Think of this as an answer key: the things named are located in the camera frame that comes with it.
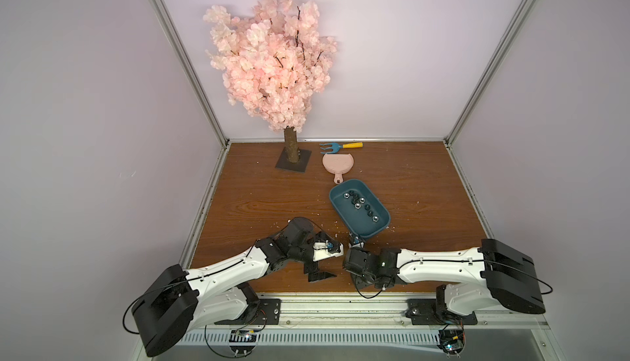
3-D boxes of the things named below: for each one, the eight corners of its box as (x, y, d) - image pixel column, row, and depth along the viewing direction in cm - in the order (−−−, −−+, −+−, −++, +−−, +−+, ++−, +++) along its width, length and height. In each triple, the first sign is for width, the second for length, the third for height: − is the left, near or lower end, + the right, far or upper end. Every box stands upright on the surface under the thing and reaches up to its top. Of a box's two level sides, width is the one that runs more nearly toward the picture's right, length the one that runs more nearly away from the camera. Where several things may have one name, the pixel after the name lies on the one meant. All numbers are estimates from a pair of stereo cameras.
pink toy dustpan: (321, 184, 107) (321, 180, 104) (322, 158, 117) (321, 153, 114) (355, 184, 107) (355, 180, 104) (352, 157, 117) (352, 153, 114)
